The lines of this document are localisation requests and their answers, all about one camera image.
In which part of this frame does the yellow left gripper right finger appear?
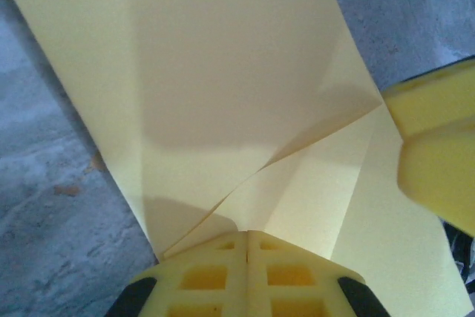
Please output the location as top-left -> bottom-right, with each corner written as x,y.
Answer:
247,229 -> 390,317

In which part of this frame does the yellow square paper sheet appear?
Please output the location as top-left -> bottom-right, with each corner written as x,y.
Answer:
0,0 -> 471,317

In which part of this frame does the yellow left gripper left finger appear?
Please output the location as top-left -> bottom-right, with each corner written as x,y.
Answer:
105,231 -> 249,317

